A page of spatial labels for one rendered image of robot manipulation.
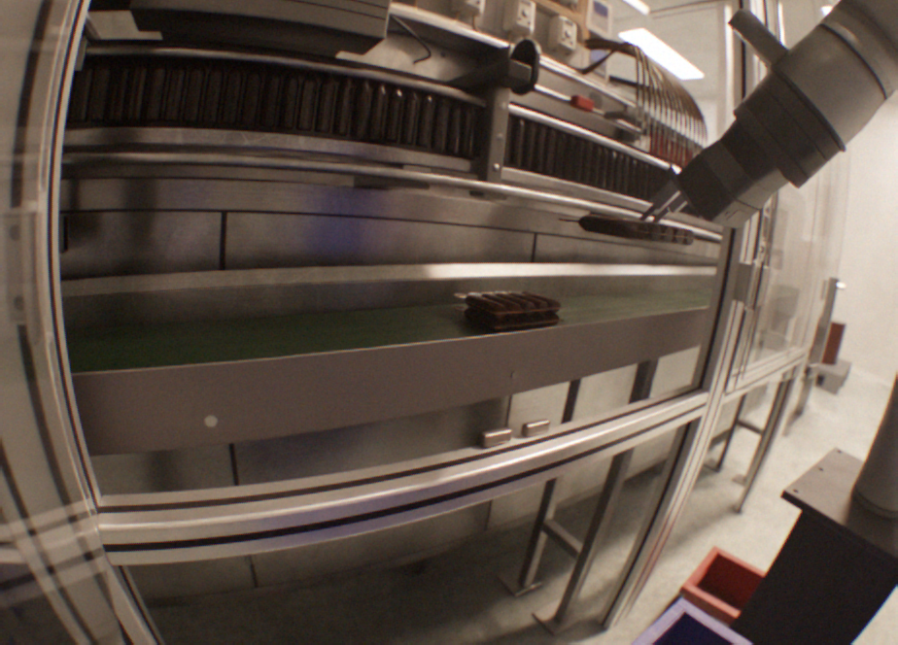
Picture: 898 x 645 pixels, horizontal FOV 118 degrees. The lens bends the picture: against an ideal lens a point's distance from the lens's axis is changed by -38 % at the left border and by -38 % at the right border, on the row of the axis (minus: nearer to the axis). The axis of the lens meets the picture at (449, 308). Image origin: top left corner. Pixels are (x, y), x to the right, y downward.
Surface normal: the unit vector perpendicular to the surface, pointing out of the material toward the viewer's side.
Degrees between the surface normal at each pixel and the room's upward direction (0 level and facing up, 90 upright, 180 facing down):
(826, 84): 105
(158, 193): 90
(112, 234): 90
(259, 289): 90
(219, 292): 90
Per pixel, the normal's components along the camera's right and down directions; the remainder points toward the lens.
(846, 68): -0.63, 0.26
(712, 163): -0.66, -0.11
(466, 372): 0.51, 0.25
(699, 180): -0.85, 0.07
